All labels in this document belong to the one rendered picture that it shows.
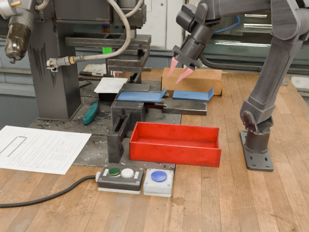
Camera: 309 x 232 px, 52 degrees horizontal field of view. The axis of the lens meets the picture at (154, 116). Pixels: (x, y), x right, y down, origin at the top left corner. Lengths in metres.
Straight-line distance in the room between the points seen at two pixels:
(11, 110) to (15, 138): 1.08
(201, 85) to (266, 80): 0.47
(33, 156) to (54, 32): 0.37
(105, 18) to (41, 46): 0.23
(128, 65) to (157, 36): 0.73
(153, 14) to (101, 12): 0.70
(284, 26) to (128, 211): 0.55
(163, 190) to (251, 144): 0.31
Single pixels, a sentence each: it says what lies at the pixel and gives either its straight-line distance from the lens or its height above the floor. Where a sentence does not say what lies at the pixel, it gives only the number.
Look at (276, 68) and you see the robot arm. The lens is 0.85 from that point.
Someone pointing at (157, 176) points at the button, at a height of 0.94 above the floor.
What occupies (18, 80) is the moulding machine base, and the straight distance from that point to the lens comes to 2.03.
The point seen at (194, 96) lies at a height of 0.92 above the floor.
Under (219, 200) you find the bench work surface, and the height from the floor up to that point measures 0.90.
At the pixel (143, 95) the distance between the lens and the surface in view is 1.06.
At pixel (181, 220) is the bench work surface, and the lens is 0.73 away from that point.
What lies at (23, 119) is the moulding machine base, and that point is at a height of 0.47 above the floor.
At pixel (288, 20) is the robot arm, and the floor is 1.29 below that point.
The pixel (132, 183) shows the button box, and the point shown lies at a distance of 0.77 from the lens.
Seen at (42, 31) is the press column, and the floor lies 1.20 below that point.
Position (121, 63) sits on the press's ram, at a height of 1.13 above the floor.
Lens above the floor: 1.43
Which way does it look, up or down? 28 degrees down
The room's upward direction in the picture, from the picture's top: 1 degrees clockwise
